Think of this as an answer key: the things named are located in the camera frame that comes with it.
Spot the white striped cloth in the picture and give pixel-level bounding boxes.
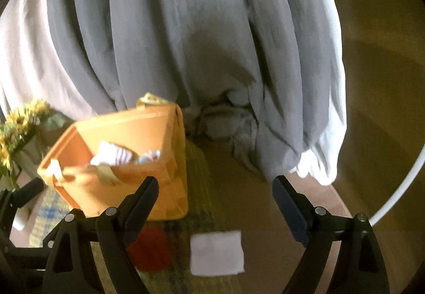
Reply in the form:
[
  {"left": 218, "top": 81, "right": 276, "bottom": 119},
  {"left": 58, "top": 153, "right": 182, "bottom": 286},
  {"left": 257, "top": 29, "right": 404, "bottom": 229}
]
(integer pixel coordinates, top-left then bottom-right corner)
[{"left": 90, "top": 142, "right": 140, "bottom": 167}]

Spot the white curved hoop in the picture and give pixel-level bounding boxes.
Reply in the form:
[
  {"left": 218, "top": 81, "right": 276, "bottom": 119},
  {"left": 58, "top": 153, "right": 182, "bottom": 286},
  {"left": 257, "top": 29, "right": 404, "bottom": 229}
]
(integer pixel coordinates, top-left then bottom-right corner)
[{"left": 368, "top": 143, "right": 425, "bottom": 227}]

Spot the yellow plaid blanket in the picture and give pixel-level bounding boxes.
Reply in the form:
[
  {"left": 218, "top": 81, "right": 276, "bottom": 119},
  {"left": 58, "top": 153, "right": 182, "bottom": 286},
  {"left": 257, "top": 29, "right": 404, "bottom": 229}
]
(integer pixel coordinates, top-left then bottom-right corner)
[{"left": 28, "top": 140, "right": 286, "bottom": 294}]

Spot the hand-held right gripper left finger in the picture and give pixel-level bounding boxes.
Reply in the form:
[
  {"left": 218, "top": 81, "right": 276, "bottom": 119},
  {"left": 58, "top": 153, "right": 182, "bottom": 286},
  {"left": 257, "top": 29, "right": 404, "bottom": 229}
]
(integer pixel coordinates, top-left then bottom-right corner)
[{"left": 43, "top": 175, "right": 160, "bottom": 294}]

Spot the red fluffy cloth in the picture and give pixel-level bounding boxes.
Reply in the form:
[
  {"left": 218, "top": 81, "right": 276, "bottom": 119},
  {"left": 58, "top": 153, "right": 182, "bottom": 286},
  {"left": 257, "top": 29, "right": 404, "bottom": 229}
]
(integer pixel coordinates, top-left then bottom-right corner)
[{"left": 127, "top": 226, "right": 173, "bottom": 271}]

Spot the small colourful cloth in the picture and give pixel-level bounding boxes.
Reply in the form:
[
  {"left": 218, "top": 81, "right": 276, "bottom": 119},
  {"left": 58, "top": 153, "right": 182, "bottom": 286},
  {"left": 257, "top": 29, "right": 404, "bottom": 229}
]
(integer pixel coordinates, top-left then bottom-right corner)
[{"left": 136, "top": 149, "right": 163, "bottom": 164}]

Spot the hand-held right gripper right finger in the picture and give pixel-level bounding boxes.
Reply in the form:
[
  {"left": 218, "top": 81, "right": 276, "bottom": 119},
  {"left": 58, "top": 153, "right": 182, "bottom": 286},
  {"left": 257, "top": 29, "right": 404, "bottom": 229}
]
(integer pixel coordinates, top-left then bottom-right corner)
[{"left": 272, "top": 175, "right": 391, "bottom": 294}]

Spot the white vase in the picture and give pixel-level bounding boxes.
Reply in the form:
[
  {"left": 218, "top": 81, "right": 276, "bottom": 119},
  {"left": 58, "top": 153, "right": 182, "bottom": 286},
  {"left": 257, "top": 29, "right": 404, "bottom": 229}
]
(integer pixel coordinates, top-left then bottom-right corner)
[
  {"left": 11, "top": 213, "right": 29, "bottom": 232},
  {"left": 13, "top": 141, "right": 46, "bottom": 179}
]

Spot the orange basket with yellow handles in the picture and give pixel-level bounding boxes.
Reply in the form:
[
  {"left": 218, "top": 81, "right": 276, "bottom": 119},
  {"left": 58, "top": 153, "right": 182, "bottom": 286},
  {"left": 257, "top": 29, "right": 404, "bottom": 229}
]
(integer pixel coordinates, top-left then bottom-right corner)
[{"left": 37, "top": 92, "right": 189, "bottom": 222}]

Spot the grey curtain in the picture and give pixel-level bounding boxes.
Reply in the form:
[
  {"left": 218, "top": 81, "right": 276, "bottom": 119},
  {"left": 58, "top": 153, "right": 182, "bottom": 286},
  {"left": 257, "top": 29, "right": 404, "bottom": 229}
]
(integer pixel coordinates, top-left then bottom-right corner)
[{"left": 46, "top": 0, "right": 307, "bottom": 182}]

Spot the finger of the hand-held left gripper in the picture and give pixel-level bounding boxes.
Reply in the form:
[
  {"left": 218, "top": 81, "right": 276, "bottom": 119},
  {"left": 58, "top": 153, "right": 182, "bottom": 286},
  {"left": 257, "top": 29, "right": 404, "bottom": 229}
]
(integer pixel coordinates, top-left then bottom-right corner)
[
  {"left": 0, "top": 189, "right": 14, "bottom": 235},
  {"left": 11, "top": 178, "right": 46, "bottom": 209}
]

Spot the white curtain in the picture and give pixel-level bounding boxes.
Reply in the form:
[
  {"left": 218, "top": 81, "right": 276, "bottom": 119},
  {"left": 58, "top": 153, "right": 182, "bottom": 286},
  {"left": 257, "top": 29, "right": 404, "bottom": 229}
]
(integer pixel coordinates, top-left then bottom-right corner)
[
  {"left": 291, "top": 0, "right": 348, "bottom": 186},
  {"left": 0, "top": 0, "right": 111, "bottom": 116}
]

